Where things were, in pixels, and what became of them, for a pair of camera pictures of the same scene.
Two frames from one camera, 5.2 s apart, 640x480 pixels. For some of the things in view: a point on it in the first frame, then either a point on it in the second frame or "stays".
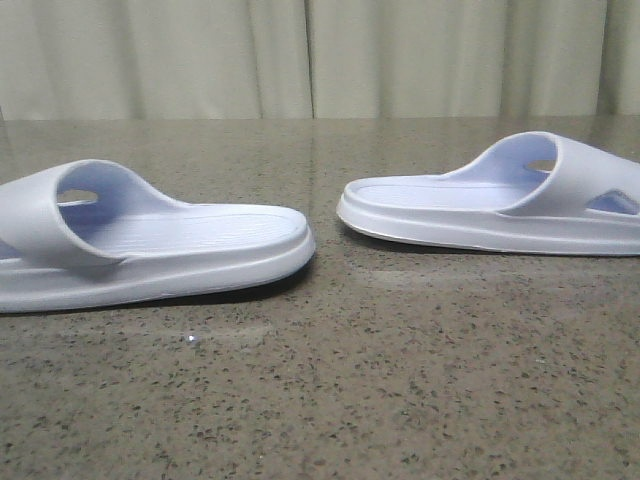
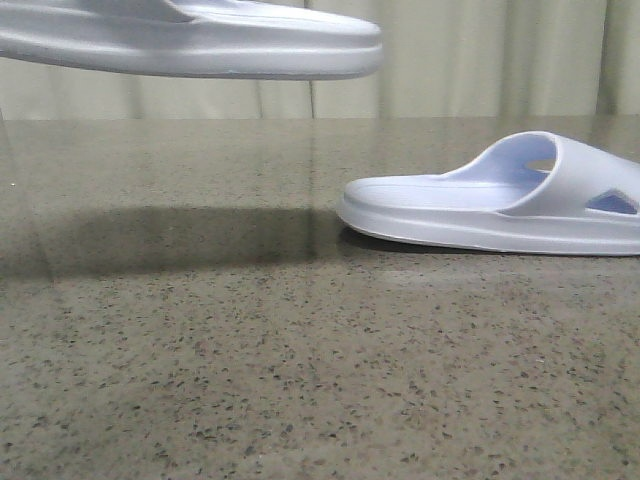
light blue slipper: (85, 234) → (238, 38)
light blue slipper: (528, 192) stays
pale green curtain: (86, 60) stays
